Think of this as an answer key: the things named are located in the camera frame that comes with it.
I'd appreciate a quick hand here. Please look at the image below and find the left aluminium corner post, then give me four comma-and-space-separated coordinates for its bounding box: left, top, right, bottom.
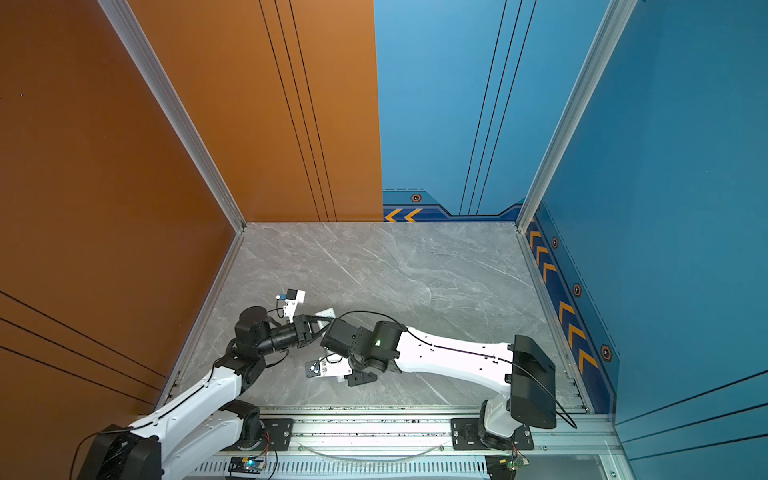
98, 0, 246, 234

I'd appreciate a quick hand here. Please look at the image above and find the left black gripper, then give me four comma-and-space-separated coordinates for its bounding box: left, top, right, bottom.
256, 317, 334, 361

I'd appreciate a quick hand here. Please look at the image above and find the aluminium front rail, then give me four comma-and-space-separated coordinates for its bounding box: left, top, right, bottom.
74, 405, 637, 480

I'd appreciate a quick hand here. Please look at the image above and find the right circuit board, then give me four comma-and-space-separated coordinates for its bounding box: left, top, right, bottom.
485, 455, 530, 480

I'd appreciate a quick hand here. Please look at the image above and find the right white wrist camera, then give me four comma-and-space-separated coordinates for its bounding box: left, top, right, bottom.
305, 357, 352, 378

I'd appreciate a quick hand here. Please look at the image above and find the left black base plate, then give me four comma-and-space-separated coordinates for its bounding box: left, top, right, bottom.
223, 417, 294, 453

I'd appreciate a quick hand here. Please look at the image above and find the thin grey cable loop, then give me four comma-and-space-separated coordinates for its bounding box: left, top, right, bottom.
296, 442, 446, 463

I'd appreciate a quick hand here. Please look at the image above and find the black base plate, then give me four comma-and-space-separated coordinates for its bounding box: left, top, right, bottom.
223, 417, 294, 453
450, 417, 535, 451

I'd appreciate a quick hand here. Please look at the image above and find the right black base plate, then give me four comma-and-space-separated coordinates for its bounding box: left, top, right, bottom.
450, 417, 535, 451

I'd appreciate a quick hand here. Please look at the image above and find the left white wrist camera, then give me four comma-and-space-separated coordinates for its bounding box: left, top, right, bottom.
276, 289, 306, 323

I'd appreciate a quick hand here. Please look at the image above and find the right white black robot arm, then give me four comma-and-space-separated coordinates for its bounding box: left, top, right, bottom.
306, 317, 575, 452

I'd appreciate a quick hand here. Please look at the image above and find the aluminium corner post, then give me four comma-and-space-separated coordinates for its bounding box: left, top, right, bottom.
516, 0, 637, 234
98, 0, 246, 234

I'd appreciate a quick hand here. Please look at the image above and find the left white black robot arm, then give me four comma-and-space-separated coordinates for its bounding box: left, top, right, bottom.
69, 306, 332, 479

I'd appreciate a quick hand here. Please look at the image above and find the right aluminium corner post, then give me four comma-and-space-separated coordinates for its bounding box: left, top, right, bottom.
516, 0, 637, 234

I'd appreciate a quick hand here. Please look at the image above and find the circuit board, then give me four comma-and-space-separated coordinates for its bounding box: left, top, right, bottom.
485, 455, 530, 480
227, 456, 268, 476

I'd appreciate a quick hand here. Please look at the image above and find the white remote control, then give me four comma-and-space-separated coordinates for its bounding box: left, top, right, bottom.
316, 308, 336, 318

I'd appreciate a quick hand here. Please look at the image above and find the left circuit board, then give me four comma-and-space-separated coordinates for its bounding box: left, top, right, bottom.
227, 456, 268, 476

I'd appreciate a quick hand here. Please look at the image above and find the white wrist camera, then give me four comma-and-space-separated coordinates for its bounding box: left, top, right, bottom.
305, 357, 352, 378
276, 289, 306, 323

